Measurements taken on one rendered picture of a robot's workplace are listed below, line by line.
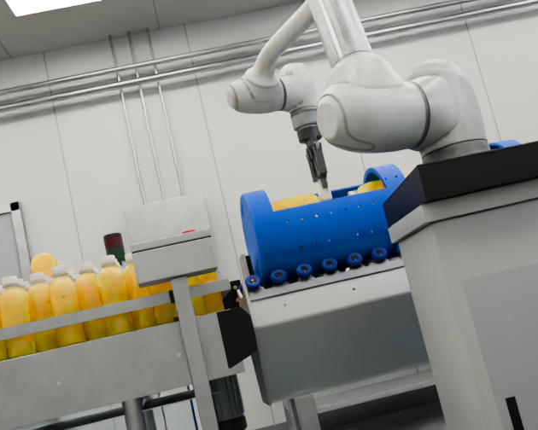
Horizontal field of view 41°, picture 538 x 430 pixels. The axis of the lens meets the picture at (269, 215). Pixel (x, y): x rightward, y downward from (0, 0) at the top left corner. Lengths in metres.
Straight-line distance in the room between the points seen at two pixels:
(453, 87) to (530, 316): 0.53
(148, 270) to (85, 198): 3.97
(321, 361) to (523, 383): 0.67
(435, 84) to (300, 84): 0.66
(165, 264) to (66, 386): 0.39
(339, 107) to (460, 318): 0.50
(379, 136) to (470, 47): 4.77
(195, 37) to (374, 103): 4.54
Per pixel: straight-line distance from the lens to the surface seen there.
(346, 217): 2.02
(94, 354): 1.86
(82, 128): 5.84
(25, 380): 1.89
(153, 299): 1.88
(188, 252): 1.75
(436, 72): 1.69
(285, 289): 1.99
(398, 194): 1.66
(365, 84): 1.56
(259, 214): 1.99
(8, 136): 5.97
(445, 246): 1.50
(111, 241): 2.45
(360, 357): 2.05
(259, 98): 2.13
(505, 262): 1.54
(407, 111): 1.57
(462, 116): 1.66
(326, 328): 1.99
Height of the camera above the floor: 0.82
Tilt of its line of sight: 9 degrees up
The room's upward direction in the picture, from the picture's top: 13 degrees counter-clockwise
